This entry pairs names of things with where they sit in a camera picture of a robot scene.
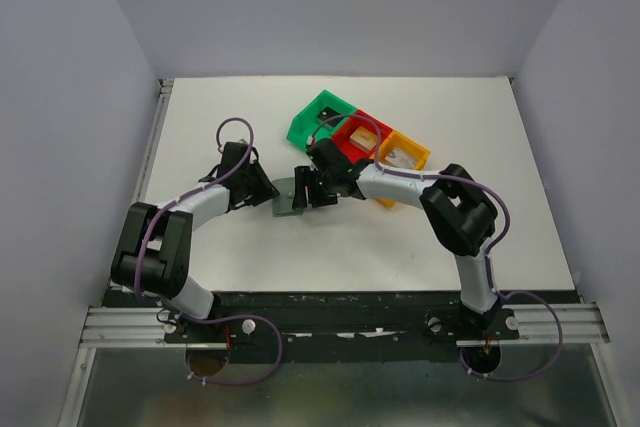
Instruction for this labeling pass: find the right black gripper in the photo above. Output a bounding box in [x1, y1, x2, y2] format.
[291, 165, 338, 210]

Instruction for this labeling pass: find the grey-green card holder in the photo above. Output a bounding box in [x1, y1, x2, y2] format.
[272, 177, 306, 217]

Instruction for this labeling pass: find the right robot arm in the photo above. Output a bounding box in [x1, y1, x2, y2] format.
[292, 139, 506, 339]

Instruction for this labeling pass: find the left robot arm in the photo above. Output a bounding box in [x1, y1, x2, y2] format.
[111, 142, 279, 342]

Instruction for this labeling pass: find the tan card in red bin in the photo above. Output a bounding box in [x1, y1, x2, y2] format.
[349, 126, 378, 152]

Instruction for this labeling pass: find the black card in green bin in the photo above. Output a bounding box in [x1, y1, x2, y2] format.
[316, 107, 341, 128]

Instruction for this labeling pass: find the white card in yellow bin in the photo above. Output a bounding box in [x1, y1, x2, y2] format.
[383, 147, 416, 170]

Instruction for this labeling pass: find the red plastic bin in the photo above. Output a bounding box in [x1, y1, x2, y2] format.
[331, 110, 392, 163]

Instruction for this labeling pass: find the green plastic bin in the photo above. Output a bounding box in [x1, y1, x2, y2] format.
[286, 90, 356, 152]

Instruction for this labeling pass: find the yellow plastic bin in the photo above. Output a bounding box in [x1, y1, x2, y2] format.
[372, 130, 431, 209]

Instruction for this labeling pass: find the aluminium side rail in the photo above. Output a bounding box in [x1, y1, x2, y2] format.
[132, 78, 175, 203]

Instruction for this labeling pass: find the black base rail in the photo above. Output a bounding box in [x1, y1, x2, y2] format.
[103, 290, 579, 365]

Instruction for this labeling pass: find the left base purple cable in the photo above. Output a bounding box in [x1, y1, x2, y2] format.
[187, 314, 286, 388]

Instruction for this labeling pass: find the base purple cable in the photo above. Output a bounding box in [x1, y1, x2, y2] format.
[459, 290, 565, 383]
[187, 314, 286, 388]

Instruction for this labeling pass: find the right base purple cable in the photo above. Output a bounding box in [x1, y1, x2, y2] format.
[459, 290, 565, 383]

